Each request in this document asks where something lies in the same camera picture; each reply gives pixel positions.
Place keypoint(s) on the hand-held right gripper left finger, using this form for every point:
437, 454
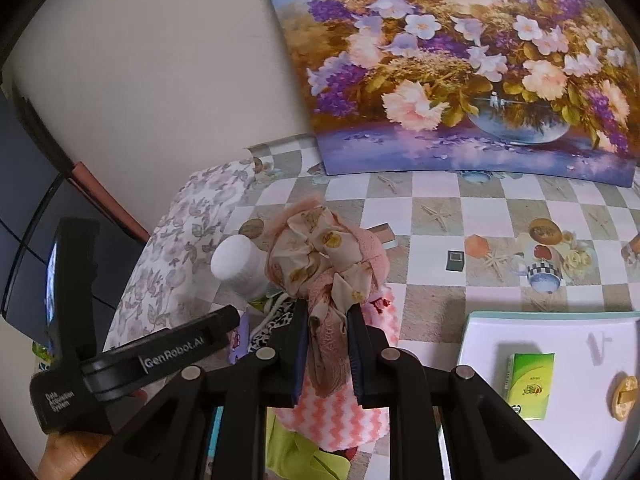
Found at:
299, 350

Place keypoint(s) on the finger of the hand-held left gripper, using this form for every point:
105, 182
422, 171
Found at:
170, 350

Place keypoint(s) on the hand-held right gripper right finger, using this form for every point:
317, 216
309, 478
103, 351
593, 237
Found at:
356, 350

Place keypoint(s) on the pink fuzzy cloth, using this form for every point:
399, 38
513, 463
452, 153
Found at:
327, 360

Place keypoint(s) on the beige floral scrunchie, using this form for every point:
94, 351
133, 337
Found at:
320, 240

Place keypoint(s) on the white box with teal rim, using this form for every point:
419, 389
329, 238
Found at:
550, 360

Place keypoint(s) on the purple soft item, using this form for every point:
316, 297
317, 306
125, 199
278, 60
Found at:
240, 340

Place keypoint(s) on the person's left hand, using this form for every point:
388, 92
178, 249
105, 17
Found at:
65, 457

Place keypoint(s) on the leopard print scrunchie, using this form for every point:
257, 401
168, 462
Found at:
272, 321

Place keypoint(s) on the pink zigzag cloth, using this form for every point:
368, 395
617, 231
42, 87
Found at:
330, 422

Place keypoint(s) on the grey floral tablecloth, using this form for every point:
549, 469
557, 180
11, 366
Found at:
165, 260

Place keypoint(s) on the white plastic bottle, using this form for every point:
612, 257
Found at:
237, 266

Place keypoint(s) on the yellow-green cloth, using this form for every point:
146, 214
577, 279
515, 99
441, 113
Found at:
300, 460

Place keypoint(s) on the checkered printed tablecloth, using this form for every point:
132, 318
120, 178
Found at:
450, 205

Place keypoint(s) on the green tissue packet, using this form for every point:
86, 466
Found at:
531, 385

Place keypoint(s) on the dark glossy cabinet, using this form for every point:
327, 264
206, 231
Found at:
30, 220

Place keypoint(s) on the flower painting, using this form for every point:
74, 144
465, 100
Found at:
450, 60

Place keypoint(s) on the reddish brown wooden frame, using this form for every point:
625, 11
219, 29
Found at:
105, 200

